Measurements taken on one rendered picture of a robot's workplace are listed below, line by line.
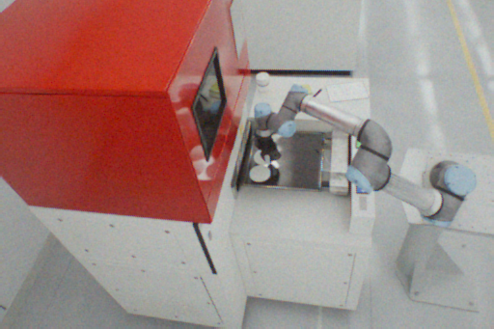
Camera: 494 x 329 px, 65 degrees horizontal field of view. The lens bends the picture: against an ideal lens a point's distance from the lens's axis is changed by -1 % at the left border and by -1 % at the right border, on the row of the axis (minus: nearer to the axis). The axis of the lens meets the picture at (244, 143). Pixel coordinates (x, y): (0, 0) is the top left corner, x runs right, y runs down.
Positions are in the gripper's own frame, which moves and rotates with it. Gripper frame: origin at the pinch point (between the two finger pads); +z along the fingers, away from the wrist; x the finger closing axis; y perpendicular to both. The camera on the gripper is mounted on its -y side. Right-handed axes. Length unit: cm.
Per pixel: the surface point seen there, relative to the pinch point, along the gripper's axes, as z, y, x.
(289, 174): 1.4, -10.3, -4.2
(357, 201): -4.8, -42.8, -16.3
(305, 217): 9.3, -29.7, 1.2
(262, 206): 9.3, -13.7, 14.0
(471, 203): 9, -66, -63
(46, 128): -76, -8, 74
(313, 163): 1.4, -11.5, -17.0
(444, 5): 91, 144, -319
